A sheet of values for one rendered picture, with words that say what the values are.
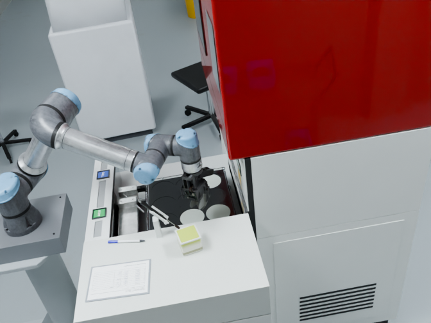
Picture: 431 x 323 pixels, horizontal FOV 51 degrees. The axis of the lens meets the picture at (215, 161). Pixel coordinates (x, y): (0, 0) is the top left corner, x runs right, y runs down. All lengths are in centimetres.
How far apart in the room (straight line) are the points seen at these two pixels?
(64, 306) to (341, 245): 130
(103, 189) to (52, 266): 41
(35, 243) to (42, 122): 57
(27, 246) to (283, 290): 109
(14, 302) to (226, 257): 178
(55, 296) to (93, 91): 204
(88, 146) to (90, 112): 243
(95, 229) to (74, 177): 205
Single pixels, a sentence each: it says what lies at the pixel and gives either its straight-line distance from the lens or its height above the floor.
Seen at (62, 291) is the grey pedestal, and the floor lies 53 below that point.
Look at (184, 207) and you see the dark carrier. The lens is 191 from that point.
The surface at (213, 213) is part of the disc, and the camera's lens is 185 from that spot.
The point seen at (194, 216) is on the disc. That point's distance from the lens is 185.
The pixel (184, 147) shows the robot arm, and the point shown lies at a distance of 155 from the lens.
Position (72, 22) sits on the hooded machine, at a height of 109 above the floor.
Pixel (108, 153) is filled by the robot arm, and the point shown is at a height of 133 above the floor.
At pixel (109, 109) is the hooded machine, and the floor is 34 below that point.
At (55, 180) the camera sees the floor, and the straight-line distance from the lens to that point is 390.
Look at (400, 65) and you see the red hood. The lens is 159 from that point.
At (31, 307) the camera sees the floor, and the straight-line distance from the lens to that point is 302.
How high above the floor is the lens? 215
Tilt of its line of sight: 36 degrees down
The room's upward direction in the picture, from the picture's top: 8 degrees counter-clockwise
